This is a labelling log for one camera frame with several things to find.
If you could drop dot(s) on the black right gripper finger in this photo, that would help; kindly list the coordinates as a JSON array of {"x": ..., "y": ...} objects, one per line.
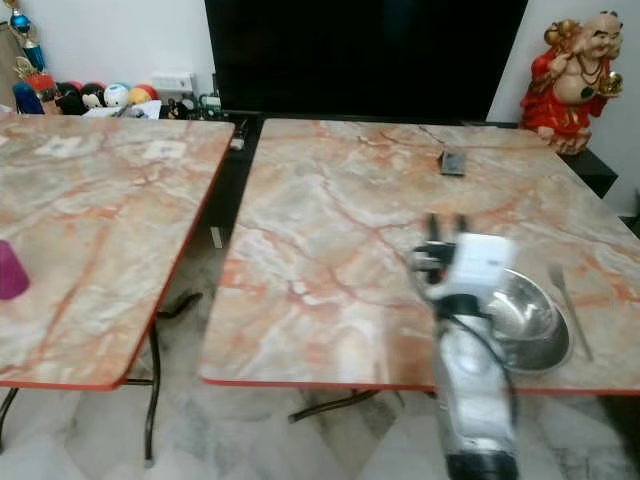
[
  {"x": 434, "y": 230},
  {"x": 461, "y": 228}
]

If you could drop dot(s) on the red laughing Buddha statue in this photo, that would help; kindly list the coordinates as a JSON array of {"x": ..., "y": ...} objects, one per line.
[{"x": 572, "y": 80}]

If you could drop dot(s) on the black television screen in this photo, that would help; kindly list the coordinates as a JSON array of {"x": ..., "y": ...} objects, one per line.
[{"x": 365, "y": 55}]

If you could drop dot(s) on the silver metal fork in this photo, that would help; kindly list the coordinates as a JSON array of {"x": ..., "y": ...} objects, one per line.
[{"x": 564, "y": 295}]

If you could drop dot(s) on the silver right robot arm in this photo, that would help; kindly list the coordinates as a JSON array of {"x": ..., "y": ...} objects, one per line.
[{"x": 475, "y": 400}]

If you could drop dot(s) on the orange yellow round toy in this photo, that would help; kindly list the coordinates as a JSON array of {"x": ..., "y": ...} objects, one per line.
[{"x": 143, "y": 93}]

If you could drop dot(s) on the gold and blue trophy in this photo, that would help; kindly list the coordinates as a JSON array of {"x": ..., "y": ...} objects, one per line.
[{"x": 25, "y": 42}]

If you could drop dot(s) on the red round toy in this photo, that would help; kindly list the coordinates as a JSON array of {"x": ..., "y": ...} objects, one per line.
[{"x": 43, "y": 82}]

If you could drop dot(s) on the marble top folding table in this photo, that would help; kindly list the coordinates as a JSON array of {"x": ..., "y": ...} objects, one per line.
[
  {"x": 100, "y": 250},
  {"x": 340, "y": 260}
]

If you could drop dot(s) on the black tv console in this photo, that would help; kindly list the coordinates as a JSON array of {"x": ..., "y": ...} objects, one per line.
[{"x": 598, "y": 172}]

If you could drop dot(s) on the white wall socket box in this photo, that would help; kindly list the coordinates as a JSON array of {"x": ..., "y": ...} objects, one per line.
[{"x": 173, "y": 83}]

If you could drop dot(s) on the green and white gadget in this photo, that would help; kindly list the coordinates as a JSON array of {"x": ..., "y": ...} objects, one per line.
[{"x": 209, "y": 101}]

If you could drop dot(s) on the stainless steel bowl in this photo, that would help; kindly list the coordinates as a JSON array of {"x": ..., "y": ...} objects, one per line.
[{"x": 532, "y": 315}]

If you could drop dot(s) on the blue toy figure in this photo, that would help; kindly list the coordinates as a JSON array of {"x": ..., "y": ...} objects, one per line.
[{"x": 27, "y": 98}]

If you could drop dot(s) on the purple plastic cup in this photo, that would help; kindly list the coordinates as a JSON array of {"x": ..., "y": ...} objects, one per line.
[{"x": 12, "y": 270}]

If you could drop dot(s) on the white round toy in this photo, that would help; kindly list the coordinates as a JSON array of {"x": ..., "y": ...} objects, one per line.
[{"x": 115, "y": 95}]

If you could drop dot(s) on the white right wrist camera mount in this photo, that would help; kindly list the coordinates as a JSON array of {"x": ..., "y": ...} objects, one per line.
[{"x": 483, "y": 262}]

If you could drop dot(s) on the black round toy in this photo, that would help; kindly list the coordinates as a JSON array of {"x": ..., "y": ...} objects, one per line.
[{"x": 90, "y": 97}]

